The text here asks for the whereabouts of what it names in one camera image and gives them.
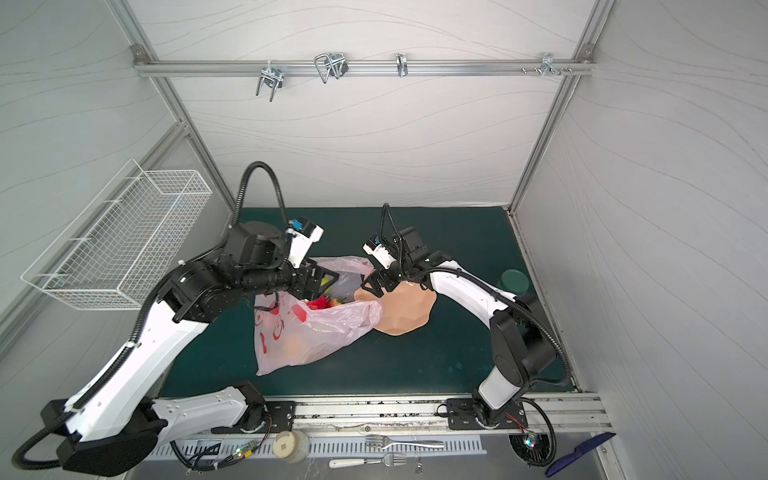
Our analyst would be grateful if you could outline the metal bolt clamp right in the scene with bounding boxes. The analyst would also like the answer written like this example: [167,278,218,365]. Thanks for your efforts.
[520,53,573,77]

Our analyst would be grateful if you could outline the metal hook clamp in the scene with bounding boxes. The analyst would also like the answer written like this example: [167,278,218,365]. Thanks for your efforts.
[255,64,284,102]
[313,52,349,84]

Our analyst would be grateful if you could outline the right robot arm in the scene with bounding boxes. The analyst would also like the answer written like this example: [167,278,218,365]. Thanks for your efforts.
[362,203,572,429]

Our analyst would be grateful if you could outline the blue plastic tool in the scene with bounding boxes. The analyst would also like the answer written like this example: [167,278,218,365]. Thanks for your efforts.
[545,432,616,478]

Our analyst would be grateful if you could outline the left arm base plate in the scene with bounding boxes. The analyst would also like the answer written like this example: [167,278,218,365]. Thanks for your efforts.
[211,401,296,434]

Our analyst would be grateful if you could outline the green table mat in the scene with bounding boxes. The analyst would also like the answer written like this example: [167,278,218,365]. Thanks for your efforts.
[158,206,576,398]

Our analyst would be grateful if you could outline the red dragon fruit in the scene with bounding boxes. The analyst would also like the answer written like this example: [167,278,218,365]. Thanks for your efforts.
[306,296,338,311]

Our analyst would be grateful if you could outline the metal hook clamp left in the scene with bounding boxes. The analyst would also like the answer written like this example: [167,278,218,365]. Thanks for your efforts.
[255,64,284,102]

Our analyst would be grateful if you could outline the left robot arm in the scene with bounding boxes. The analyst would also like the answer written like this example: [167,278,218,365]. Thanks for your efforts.
[11,161,339,476]

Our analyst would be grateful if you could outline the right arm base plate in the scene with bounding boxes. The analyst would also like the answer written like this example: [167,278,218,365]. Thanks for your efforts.
[436,398,528,431]

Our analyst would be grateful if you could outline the silver fork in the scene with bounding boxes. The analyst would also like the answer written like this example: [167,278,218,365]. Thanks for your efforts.
[365,435,446,451]

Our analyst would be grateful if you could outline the pink strawberry plastic bag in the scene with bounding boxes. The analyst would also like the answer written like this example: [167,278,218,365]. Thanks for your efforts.
[253,256,382,376]

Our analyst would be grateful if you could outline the black round fan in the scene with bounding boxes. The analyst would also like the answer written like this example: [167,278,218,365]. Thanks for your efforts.
[509,432,557,467]

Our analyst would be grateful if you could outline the white handled fork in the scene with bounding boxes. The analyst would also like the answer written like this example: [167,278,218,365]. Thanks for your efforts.
[328,453,407,469]

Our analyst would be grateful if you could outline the metal ring clamp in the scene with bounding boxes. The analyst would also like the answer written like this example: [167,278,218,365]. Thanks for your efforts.
[395,53,408,78]

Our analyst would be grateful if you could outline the green lidded glass jar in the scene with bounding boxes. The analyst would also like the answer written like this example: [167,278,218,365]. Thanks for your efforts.
[498,269,531,295]

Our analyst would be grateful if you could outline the metal hook clamp middle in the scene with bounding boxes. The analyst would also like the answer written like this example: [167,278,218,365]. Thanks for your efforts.
[313,52,349,84]

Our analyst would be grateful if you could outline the white wire basket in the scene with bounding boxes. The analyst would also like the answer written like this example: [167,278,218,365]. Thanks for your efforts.
[21,159,212,311]

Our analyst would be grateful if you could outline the aluminium cross rail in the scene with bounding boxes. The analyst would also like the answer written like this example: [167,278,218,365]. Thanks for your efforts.
[134,57,597,78]

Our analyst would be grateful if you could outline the peach scalloped fruit plate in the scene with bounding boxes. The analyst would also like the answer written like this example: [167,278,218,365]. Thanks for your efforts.
[354,282,437,336]

